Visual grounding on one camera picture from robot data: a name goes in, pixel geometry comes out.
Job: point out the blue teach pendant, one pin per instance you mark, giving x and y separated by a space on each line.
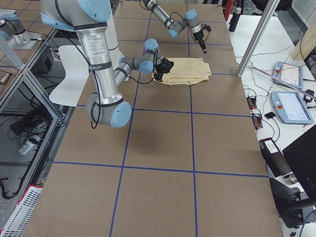
289 73
290 108

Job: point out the black water bottle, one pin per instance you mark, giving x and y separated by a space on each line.
234 20

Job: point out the aluminium frame post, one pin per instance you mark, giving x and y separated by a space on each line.
264 20

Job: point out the black monitor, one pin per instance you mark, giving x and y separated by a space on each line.
300 155

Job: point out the yellow long-sleeve shirt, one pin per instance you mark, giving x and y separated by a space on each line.
186 71

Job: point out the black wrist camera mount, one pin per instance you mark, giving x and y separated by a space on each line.
205 27

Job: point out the white perforated basket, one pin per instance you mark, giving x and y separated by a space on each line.
19 219

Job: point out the near blue teach pendant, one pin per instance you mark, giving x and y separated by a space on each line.
290 108

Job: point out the red cylinder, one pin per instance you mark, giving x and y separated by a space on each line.
228 8

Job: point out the far blue teach pendant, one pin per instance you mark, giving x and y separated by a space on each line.
289 73

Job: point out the white power strip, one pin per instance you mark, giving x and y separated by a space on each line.
28 146

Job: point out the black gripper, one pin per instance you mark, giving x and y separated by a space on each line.
161 69
198 37

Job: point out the black label printer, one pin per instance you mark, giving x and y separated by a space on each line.
275 162

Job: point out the metal reacher stick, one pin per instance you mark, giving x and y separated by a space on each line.
283 82

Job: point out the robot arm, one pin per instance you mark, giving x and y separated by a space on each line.
175 23
88 19

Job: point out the white chair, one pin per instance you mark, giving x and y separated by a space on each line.
69 90

